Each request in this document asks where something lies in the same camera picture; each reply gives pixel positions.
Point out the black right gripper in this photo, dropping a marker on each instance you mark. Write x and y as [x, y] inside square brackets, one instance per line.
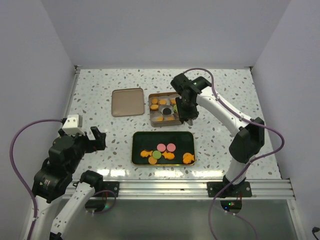
[183, 114]

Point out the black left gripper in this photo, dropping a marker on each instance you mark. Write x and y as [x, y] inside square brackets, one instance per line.
[93, 145]

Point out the green sandwich cookie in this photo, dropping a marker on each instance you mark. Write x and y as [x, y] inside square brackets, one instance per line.
[175, 108]
[156, 154]

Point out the black sandwich cookie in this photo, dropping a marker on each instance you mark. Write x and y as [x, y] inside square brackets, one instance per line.
[166, 111]

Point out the orange flower cookie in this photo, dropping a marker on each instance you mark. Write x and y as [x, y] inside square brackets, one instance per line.
[170, 118]

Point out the orange dotted round cookie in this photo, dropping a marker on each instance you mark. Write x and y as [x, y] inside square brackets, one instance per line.
[154, 107]

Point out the gold tin lid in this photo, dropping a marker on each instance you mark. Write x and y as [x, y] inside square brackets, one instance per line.
[127, 102]

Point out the silver metal tongs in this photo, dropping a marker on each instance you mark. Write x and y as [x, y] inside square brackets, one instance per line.
[190, 122]

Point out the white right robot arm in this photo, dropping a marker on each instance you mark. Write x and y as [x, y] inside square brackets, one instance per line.
[248, 133]

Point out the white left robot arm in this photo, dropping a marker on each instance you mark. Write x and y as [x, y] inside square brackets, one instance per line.
[51, 182]

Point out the gold cookie tin box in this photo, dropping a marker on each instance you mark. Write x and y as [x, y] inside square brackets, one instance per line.
[153, 114]

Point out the orange fish cookie left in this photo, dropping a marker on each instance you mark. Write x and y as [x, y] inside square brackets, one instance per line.
[146, 153]

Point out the orange fish cookie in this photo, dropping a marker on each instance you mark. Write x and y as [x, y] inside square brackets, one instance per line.
[146, 153]
[168, 155]
[188, 158]

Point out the dark green gold-rimmed tray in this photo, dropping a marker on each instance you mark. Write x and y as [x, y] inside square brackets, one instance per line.
[148, 140]

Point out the plain orange round cookie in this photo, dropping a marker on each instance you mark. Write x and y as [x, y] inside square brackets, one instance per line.
[152, 160]

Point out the pink sandwich cookie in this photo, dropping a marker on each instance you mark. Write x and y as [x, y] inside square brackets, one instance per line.
[161, 147]
[171, 147]

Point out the orange fish cookie centre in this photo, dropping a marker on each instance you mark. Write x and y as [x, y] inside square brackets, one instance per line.
[168, 155]

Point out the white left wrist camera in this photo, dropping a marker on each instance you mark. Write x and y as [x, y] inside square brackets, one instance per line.
[73, 125]

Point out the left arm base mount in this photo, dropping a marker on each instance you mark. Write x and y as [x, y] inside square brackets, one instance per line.
[111, 186]

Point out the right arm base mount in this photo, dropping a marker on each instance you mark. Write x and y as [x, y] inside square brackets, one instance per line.
[233, 191]

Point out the aluminium table rail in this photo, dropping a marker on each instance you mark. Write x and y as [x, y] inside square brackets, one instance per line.
[275, 189]

